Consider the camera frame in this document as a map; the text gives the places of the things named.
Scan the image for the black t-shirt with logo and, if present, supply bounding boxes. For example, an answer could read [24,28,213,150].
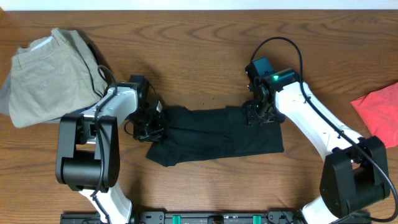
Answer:
[146,106,284,167]

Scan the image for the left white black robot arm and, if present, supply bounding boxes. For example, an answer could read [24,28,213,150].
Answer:
[55,75,165,223]

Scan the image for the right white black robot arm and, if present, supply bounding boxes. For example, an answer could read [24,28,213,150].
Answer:
[245,57,391,223]

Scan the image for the folded beige khaki pants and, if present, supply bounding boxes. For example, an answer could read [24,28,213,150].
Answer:
[9,28,108,128]

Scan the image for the red cloth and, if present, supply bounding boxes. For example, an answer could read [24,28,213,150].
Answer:
[351,83,397,148]

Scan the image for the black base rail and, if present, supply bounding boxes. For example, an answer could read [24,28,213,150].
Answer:
[59,210,372,224]

